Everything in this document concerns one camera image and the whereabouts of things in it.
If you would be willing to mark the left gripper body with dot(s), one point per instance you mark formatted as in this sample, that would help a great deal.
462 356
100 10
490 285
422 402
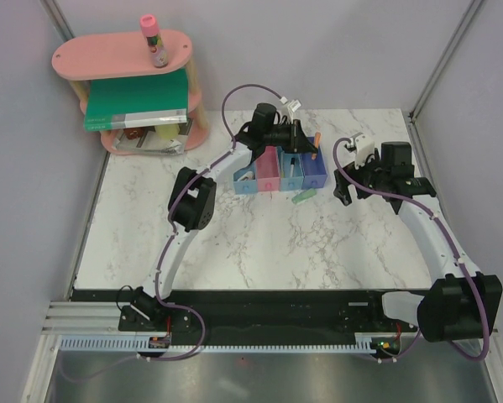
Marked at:
287 136

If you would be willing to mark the orange highlighter marker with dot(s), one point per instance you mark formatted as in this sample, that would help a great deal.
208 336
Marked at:
316 144

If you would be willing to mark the black white pen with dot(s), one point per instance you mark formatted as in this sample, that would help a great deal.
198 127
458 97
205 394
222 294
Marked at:
291 170

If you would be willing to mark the dark blue plastic bin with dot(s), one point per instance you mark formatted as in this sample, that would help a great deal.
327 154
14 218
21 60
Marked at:
314 171

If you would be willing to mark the pink plastic bin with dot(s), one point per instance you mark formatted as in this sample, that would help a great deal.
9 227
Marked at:
268 170

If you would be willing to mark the light blue bin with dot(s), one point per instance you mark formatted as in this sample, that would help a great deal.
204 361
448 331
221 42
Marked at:
245 187
289 184

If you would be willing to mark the green eraser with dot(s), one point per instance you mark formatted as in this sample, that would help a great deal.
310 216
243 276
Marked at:
303 196

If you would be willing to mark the pink capped bottle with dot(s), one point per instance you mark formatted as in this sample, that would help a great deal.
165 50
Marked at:
151 31

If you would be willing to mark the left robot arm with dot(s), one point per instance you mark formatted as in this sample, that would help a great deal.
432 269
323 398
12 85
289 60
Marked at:
192 201

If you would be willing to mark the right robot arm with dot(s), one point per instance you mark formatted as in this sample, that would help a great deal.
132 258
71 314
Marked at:
462 302

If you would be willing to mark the yellow cup on shelf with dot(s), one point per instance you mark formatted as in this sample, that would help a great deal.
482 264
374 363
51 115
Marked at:
167 132

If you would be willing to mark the green book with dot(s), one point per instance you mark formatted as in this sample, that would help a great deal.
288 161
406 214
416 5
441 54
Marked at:
138 101

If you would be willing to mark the brown toy on shelf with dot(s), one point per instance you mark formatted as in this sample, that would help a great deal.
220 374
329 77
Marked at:
133 133

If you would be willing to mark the pink wooden shelf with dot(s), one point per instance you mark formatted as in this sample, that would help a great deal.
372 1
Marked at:
125 54

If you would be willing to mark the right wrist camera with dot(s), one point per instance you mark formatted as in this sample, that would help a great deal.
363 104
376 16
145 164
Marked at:
363 148

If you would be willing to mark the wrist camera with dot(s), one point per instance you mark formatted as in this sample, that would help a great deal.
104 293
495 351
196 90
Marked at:
363 148
291 108

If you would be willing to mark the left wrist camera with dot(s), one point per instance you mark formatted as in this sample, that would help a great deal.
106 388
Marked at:
291 108

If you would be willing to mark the aluminium frame post right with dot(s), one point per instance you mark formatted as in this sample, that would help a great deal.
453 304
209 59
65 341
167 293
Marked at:
464 24

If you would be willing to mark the aluminium frame post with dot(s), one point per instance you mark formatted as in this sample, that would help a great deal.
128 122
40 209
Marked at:
58 19
464 24

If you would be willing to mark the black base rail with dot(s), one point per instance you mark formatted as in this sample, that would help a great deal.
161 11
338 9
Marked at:
283 315

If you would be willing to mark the white cable duct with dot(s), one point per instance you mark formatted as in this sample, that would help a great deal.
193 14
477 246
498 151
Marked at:
148 342

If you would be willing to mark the aluminium frame post left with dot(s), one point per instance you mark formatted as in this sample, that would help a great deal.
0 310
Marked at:
58 19

